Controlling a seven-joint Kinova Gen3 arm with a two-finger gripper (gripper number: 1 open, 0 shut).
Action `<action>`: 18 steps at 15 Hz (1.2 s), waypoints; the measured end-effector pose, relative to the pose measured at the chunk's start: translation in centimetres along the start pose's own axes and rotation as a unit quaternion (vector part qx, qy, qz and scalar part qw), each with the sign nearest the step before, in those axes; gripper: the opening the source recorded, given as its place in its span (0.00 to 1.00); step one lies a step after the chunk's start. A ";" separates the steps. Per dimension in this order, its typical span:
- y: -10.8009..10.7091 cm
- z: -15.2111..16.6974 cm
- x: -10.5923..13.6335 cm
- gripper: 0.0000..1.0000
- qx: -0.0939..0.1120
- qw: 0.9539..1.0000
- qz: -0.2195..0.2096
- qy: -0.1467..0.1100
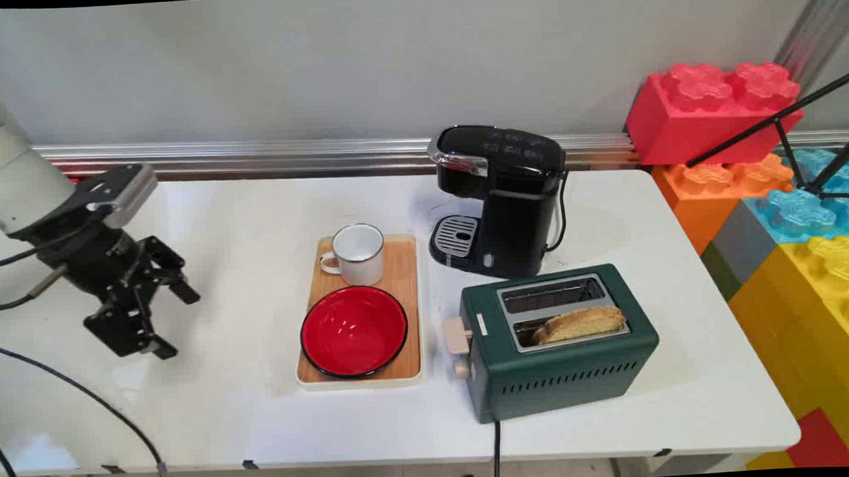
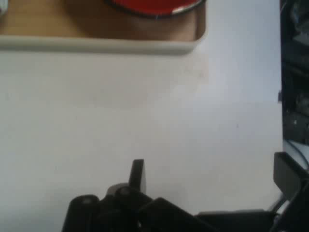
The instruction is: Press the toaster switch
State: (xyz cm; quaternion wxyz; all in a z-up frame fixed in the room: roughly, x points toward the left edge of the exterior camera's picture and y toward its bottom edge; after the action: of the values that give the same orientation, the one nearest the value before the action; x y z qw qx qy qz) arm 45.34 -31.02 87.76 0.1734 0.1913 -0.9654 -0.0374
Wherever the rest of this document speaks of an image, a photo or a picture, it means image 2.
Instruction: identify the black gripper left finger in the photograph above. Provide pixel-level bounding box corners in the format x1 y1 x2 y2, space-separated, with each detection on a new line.
61 159 213 232

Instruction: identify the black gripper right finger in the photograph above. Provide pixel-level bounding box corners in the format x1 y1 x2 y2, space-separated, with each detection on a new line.
269 151 309 232

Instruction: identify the red bowl with black rim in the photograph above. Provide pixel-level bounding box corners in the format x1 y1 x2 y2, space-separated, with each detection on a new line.
103 0 206 20

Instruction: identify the wooden tray with white rim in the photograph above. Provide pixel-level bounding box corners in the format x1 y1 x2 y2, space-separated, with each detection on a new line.
0 0 207 56

